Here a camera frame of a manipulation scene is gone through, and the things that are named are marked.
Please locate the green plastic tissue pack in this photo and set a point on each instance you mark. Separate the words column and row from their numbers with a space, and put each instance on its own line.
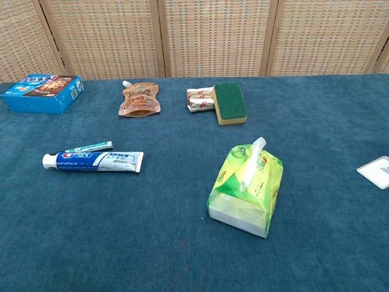
column 234, row 210

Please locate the cream wrapped snack pack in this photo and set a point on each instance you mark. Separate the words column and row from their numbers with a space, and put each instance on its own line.
column 199, row 100

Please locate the green and yellow sponge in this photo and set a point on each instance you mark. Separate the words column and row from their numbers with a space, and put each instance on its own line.
column 230, row 102

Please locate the orange spout pouch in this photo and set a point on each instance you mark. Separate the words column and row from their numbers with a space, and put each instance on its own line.
column 139, row 98

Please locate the blue table cloth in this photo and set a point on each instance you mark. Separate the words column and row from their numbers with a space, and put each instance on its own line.
column 152, row 228

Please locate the blue white Crest toothpaste tube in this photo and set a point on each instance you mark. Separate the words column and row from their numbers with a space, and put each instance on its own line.
column 97, row 160

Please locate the small green white tube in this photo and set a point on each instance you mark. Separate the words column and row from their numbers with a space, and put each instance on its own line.
column 91, row 147

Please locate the woven folding screen panel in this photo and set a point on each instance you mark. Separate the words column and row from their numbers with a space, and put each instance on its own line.
column 21, row 39
column 325, row 36
column 106, row 36
column 215, row 36

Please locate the blue cookie box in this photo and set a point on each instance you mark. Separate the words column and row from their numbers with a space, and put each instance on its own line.
column 33, row 102

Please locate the white card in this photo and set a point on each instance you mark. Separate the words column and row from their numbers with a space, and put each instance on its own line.
column 375, row 171

